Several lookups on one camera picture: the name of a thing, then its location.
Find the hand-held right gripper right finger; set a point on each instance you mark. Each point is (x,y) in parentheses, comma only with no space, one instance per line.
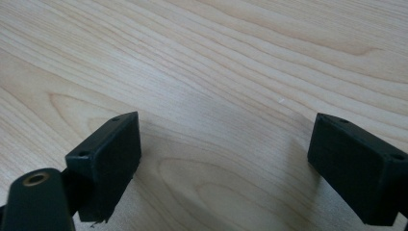
(356,170)

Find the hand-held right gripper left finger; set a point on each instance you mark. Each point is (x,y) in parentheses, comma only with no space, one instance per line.
(106,166)

